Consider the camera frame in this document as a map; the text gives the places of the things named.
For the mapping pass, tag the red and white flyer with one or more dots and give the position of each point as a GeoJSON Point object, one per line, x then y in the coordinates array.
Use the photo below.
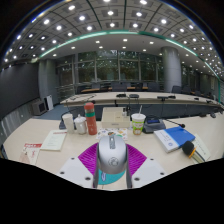
{"type": "Point", "coordinates": [30, 154]}

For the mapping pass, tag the silver computer mouse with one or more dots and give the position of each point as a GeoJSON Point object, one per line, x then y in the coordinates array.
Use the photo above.
{"type": "Point", "coordinates": [112, 155]}

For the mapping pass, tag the dark office chairs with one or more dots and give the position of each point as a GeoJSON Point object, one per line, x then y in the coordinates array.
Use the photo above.
{"type": "Point", "coordinates": [116, 86]}

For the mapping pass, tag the green-printed paper cup with straw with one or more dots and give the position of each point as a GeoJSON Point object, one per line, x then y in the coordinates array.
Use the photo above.
{"type": "Point", "coordinates": [138, 125]}

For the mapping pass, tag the black handheld microphone yellow band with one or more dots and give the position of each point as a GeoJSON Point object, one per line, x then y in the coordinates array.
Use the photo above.
{"type": "Point", "coordinates": [188, 148]}

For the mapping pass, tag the red thermos bottle green band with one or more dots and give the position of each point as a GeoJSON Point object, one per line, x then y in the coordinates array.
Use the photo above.
{"type": "Point", "coordinates": [90, 121]}

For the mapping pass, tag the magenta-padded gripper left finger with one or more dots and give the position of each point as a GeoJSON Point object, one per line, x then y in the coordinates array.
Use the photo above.
{"type": "Point", "coordinates": [74, 170]}

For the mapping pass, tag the white cardboard box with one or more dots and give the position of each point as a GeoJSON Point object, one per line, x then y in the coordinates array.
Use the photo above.
{"type": "Point", "coordinates": [115, 118]}

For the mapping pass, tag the blue and white book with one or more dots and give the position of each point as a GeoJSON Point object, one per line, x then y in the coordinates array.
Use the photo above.
{"type": "Point", "coordinates": [175, 136]}

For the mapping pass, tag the white lidded ceramic mug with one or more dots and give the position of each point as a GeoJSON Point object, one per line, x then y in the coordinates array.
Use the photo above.
{"type": "Point", "coordinates": [80, 126]}

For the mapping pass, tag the long curved conference desk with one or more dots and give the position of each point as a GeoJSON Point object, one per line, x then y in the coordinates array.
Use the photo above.
{"type": "Point", "coordinates": [106, 97]}

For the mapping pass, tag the white booklet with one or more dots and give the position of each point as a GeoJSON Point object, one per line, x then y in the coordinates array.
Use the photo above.
{"type": "Point", "coordinates": [54, 140]}

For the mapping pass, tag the white paper sheet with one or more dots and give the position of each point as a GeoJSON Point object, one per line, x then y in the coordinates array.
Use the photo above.
{"type": "Point", "coordinates": [202, 146]}

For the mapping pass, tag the ceiling lights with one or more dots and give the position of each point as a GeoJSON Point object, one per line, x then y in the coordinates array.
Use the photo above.
{"type": "Point", "coordinates": [110, 13]}

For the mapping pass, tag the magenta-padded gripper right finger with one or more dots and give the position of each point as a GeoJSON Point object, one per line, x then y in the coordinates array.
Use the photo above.
{"type": "Point", "coordinates": [150, 170]}

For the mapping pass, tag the white paper cup stack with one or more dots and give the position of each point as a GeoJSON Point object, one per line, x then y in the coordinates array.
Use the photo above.
{"type": "Point", "coordinates": [68, 124]}

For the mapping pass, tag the white air purifier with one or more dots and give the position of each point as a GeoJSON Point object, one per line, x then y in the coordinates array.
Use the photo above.
{"type": "Point", "coordinates": [49, 102]}

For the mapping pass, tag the colourful printed leaflet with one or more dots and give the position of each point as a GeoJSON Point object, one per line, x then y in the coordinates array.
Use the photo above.
{"type": "Point", "coordinates": [103, 133]}

